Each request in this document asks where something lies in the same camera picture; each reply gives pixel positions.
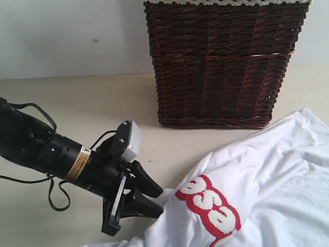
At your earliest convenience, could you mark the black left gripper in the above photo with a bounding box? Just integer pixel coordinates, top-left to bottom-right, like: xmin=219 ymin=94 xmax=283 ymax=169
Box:
xmin=90 ymin=132 xmax=163 ymax=236

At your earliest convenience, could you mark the white t-shirt red lettering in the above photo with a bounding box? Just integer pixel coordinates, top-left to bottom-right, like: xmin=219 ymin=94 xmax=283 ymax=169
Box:
xmin=84 ymin=107 xmax=329 ymax=247

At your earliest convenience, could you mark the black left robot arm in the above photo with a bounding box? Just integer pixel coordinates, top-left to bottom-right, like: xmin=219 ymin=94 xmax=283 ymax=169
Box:
xmin=1 ymin=99 xmax=163 ymax=236

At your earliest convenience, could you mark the dark brown wicker basket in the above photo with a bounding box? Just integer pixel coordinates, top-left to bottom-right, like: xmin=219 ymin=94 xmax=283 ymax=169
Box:
xmin=143 ymin=1 xmax=311 ymax=129

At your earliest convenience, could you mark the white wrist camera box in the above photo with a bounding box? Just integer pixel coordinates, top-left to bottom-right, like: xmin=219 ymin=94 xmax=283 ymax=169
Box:
xmin=111 ymin=120 xmax=141 ymax=163

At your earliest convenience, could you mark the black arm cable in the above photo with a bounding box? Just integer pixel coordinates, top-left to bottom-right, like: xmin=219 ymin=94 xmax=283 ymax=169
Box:
xmin=0 ymin=102 xmax=116 ymax=212

